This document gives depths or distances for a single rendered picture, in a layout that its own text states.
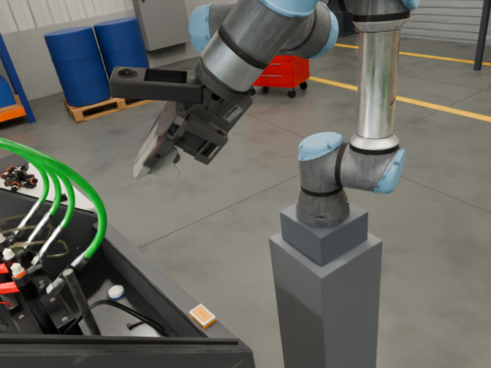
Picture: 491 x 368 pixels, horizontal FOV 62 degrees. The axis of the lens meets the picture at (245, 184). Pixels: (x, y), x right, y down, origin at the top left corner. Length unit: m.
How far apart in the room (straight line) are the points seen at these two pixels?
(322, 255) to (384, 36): 0.56
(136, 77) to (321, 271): 0.78
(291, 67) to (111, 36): 2.30
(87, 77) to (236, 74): 5.08
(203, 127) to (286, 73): 4.37
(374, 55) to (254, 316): 1.51
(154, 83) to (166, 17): 6.96
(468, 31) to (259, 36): 6.74
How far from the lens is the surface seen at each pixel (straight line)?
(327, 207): 1.11
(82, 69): 5.54
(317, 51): 0.61
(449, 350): 2.06
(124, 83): 0.53
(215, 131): 0.55
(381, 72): 0.95
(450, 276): 2.39
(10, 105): 6.22
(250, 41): 0.49
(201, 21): 0.66
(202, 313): 0.85
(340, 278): 1.19
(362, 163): 1.01
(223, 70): 0.50
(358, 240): 1.22
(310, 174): 1.07
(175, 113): 0.54
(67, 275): 0.75
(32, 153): 0.67
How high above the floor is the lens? 1.57
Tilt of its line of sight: 29 degrees down
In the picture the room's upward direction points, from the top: 8 degrees counter-clockwise
